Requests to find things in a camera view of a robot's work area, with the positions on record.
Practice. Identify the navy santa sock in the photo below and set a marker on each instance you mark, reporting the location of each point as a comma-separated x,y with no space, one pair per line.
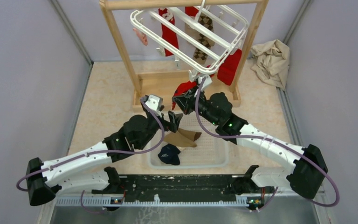
169,154

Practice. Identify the white plastic basket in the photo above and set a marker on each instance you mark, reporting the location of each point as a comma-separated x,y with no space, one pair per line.
210,152

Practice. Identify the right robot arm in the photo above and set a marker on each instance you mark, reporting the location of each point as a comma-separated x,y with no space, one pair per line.
302,169

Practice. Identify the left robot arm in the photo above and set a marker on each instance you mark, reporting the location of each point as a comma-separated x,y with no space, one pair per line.
47,179

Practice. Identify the pink clothespin clip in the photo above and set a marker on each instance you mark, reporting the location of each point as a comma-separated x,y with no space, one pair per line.
141,36

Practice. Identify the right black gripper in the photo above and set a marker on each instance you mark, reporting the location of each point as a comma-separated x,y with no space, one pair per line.
185,102

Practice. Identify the wooden hanger stand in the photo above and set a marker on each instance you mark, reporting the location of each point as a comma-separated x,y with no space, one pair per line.
164,83

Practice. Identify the white clip drying hanger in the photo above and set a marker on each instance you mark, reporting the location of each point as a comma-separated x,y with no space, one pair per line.
229,29

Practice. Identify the red santa sock left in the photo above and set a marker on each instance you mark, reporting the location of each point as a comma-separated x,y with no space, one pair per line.
168,34

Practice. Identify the brown argyle sock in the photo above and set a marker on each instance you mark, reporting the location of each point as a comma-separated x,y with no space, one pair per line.
199,56

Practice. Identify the tan brown sock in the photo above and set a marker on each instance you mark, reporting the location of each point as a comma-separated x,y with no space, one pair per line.
183,139

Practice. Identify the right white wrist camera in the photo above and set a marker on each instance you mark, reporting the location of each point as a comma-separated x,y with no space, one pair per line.
203,81

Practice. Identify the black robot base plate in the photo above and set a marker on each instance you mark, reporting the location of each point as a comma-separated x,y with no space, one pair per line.
185,189

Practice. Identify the beige crumpled cloth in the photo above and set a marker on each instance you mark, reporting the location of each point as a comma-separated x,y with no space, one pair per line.
271,63

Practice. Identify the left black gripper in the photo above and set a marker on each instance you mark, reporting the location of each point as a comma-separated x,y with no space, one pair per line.
173,124

